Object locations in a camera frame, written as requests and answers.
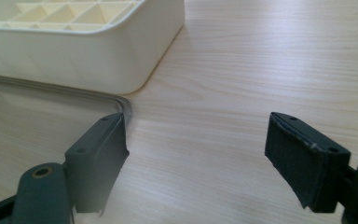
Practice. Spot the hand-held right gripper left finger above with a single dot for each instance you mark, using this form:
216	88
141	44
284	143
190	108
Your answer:
94	161

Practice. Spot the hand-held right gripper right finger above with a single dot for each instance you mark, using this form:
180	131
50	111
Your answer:
304	161

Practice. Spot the cream plastic compartment box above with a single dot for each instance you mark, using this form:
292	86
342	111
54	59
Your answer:
74	46

